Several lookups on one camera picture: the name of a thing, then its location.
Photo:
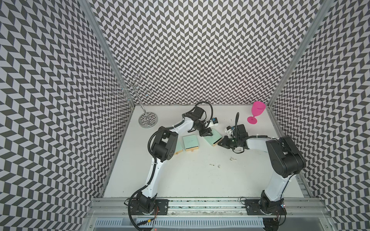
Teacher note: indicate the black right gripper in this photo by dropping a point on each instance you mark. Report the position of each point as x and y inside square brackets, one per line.
[225, 144]

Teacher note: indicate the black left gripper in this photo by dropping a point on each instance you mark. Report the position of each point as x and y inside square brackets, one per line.
[205, 131]

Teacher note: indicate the mint green drawer jewelry box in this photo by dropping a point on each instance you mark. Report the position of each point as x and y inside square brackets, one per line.
[213, 139]

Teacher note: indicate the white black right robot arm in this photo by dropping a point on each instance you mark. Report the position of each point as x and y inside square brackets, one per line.
[285, 158]

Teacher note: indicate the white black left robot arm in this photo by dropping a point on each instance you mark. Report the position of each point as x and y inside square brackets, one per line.
[162, 145]

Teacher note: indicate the mint green middle jewelry box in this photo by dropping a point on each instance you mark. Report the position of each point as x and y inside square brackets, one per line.
[190, 142]

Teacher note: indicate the silver metal jewelry stand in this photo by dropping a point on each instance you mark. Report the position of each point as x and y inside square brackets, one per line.
[136, 91]

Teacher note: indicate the pink plastic goblet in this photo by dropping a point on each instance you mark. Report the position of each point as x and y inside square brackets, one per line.
[257, 109]

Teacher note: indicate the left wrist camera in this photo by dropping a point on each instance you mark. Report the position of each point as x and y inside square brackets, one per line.
[212, 122]

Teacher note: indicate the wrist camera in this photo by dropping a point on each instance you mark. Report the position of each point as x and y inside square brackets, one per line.
[212, 122]
[230, 131]

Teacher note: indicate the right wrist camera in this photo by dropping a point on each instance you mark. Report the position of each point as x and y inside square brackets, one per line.
[230, 131]

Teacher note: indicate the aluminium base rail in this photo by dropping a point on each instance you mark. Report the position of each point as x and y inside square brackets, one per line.
[209, 207]

